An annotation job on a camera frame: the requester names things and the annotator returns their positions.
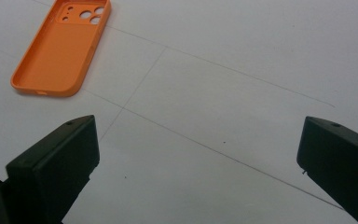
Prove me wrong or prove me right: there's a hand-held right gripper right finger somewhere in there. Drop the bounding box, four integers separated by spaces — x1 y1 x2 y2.
296 116 358 224

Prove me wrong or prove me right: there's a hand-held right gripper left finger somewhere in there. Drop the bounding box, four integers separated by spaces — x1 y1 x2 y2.
5 114 101 224

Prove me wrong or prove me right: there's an orange phone case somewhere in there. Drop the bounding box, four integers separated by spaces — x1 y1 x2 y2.
9 0 112 98

